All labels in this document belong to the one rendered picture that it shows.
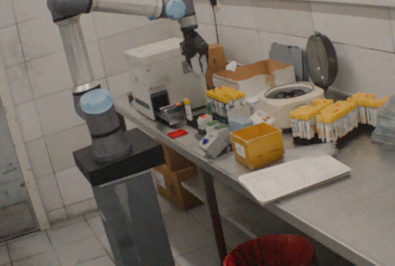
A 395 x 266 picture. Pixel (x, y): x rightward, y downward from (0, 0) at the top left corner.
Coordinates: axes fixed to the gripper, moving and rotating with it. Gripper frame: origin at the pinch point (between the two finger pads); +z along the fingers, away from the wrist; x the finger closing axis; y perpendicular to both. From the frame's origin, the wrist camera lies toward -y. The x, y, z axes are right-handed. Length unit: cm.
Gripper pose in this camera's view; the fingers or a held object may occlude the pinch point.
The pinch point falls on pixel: (201, 75)
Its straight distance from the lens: 235.8
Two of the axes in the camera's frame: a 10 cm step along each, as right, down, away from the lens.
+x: -8.9, 2.9, -3.4
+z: 2.0, 9.4, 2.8
